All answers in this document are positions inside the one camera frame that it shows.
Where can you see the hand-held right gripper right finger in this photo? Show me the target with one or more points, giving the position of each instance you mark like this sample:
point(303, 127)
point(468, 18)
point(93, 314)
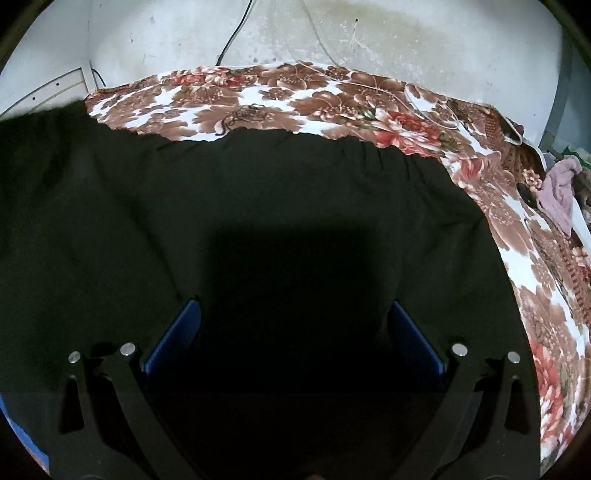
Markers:
point(418, 341)

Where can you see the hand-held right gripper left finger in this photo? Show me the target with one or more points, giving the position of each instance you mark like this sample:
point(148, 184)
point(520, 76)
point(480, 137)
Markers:
point(178, 339)

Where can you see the blue garment with white print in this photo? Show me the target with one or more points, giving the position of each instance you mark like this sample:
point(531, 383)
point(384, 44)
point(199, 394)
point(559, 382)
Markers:
point(23, 434)

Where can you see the black garment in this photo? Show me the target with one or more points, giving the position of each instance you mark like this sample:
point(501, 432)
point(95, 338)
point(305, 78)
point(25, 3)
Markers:
point(277, 184)

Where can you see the small black object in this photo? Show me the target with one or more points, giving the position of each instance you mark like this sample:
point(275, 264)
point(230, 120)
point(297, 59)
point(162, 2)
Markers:
point(525, 193)

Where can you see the pink cloth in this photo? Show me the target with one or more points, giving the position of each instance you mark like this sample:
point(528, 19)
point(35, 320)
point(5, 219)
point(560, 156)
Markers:
point(561, 189)

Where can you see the floral bedsheet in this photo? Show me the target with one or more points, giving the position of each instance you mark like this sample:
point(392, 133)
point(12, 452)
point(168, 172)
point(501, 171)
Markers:
point(323, 101)

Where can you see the white decorated panel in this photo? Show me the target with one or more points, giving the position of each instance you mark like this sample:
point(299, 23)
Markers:
point(46, 94)

